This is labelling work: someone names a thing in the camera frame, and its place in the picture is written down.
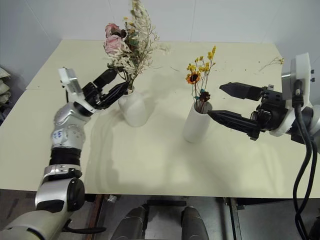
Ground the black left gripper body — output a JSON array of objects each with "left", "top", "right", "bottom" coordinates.
[{"left": 81, "top": 81, "right": 111, "bottom": 111}]

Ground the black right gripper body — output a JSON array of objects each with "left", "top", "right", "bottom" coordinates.
[{"left": 250, "top": 85, "right": 286, "bottom": 131}]

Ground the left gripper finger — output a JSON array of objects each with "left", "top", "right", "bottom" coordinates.
[
  {"left": 93, "top": 68, "right": 119, "bottom": 89},
  {"left": 103, "top": 80, "right": 130, "bottom": 108}
]

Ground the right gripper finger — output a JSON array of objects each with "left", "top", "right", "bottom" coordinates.
[
  {"left": 219, "top": 82, "right": 263, "bottom": 101},
  {"left": 207, "top": 109, "right": 261, "bottom": 143}
]

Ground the pink rose dried bouquet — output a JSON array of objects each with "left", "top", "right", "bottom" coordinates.
[{"left": 103, "top": 0, "right": 172, "bottom": 95}]

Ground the loose dried flower sprig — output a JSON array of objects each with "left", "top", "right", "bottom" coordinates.
[{"left": 258, "top": 56, "right": 285, "bottom": 73}]

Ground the white bottle-shaped vase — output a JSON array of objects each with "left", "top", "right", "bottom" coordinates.
[{"left": 117, "top": 85, "right": 149, "bottom": 128}]

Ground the white cylinder vase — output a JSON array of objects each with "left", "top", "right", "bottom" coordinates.
[{"left": 182, "top": 100, "right": 214, "bottom": 144}]

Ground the yellow sunflower bouquet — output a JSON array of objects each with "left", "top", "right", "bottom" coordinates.
[{"left": 185, "top": 45, "right": 217, "bottom": 113}]

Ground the grey bag pile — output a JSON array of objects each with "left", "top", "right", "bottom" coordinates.
[{"left": 0, "top": 65, "right": 13, "bottom": 126}]

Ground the dark rounded shape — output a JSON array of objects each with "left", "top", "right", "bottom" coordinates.
[
  {"left": 113, "top": 204, "right": 149, "bottom": 240},
  {"left": 180, "top": 205, "right": 209, "bottom": 240}
]

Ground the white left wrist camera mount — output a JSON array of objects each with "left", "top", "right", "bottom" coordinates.
[{"left": 58, "top": 66, "right": 98, "bottom": 115}]

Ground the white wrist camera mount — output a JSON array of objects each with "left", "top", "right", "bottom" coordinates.
[
  {"left": 268, "top": 53, "right": 314, "bottom": 137},
  {"left": 58, "top": 66, "right": 98, "bottom": 115}
]

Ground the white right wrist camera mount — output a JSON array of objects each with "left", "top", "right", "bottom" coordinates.
[{"left": 268, "top": 53, "right": 314, "bottom": 137}]

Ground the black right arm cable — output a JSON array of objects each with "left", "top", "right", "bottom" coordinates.
[{"left": 291, "top": 79, "right": 320, "bottom": 240}]

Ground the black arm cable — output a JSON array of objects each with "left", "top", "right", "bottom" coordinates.
[
  {"left": 65, "top": 217, "right": 107, "bottom": 234},
  {"left": 291, "top": 79, "right": 320, "bottom": 240}
]

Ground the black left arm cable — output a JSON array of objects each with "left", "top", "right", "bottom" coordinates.
[{"left": 65, "top": 217, "right": 107, "bottom": 234}]

